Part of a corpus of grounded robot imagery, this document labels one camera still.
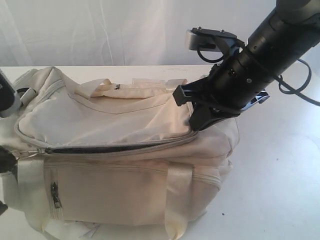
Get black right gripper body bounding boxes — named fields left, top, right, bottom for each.
left=208, top=47, right=270, bottom=110

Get cream canvas duffel bag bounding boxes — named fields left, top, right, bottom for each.
left=0, top=66, right=239, bottom=240

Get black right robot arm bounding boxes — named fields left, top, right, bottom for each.
left=173, top=0, right=320, bottom=131

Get white backdrop curtain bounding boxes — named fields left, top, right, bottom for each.
left=0, top=0, right=276, bottom=67

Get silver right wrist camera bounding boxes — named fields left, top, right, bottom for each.
left=185, top=27, right=238, bottom=54

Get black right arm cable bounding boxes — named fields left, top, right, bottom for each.
left=197, top=44, right=320, bottom=118

